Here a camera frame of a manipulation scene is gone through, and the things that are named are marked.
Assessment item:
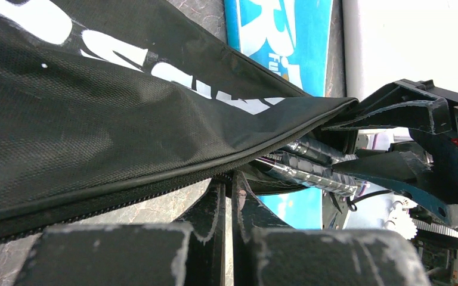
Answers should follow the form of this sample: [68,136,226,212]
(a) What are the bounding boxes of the blue Sport racket cover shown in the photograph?
[224,0,335,231]

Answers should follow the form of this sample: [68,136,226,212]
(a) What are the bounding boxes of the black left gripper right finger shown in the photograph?
[231,172,430,285]

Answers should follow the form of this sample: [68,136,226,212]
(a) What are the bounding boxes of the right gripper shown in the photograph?
[323,79,458,227]

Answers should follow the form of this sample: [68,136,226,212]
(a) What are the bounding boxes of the black Crossway racket cover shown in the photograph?
[0,1,357,242]

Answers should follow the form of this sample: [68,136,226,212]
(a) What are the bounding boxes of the white racket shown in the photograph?
[281,136,358,166]
[250,151,359,197]

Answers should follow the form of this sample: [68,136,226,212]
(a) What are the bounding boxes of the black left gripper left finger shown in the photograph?
[16,179,225,285]

